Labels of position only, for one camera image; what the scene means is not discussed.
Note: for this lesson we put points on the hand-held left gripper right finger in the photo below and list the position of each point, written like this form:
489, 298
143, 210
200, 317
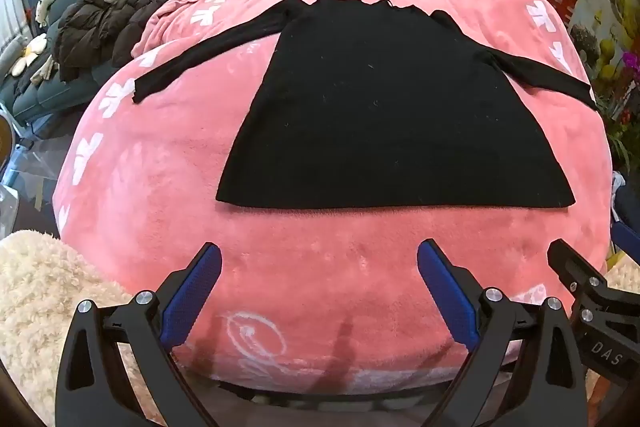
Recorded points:
447, 297

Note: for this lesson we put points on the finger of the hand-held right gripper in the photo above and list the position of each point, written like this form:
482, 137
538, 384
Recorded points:
567, 264

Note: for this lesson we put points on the dark brown puffer jacket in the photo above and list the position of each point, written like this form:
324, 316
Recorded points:
100, 32

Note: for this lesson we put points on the black sweater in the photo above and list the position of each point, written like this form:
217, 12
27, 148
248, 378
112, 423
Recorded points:
390, 117

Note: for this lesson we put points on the green leafy plant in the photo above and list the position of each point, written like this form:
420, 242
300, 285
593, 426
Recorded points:
617, 127

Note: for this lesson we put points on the cream fluffy rug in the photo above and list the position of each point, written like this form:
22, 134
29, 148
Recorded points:
40, 287

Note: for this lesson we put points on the pink printed blanket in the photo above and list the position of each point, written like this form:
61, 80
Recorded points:
150, 187

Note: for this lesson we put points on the purple orchid flowers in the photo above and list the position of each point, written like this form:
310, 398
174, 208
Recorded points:
631, 62

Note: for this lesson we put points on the small daisy plush toy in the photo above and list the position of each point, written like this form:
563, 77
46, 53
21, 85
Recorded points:
27, 54

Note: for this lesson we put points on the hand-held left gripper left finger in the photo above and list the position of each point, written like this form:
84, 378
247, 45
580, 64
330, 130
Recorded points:
192, 297

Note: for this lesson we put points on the blue-grey sofa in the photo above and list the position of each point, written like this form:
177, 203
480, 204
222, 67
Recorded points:
30, 102

